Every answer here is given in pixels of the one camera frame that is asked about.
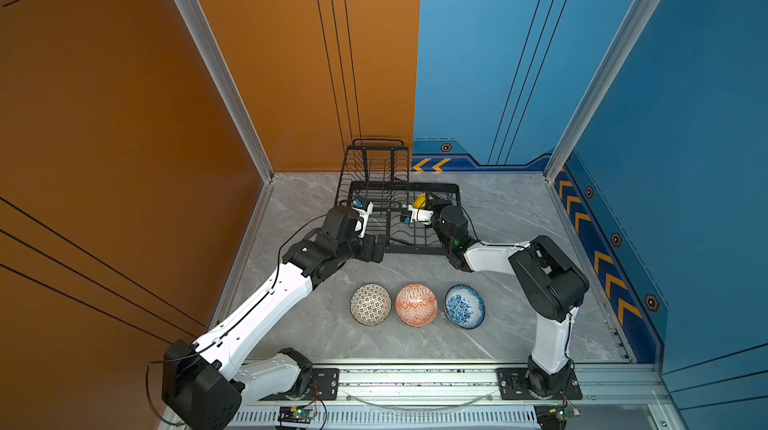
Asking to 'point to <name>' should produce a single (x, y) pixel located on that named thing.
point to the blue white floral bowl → (464, 306)
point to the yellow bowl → (419, 201)
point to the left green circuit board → (296, 415)
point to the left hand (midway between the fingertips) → (373, 234)
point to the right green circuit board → (554, 417)
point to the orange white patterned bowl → (416, 305)
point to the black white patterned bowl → (370, 304)
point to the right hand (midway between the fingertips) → (432, 189)
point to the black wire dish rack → (377, 171)
